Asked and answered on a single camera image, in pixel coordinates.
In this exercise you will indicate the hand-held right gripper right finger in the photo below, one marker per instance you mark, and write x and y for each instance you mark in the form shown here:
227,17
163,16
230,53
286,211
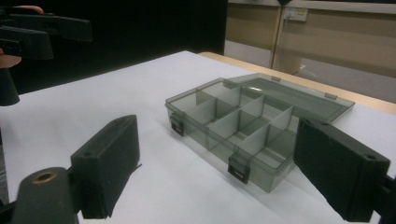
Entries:
336,168

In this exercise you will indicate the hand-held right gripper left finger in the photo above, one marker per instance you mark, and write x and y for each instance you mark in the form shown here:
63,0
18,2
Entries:
106,161

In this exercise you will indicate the transparent grey compartment storage box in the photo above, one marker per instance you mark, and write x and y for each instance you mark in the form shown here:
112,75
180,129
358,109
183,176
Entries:
249,130

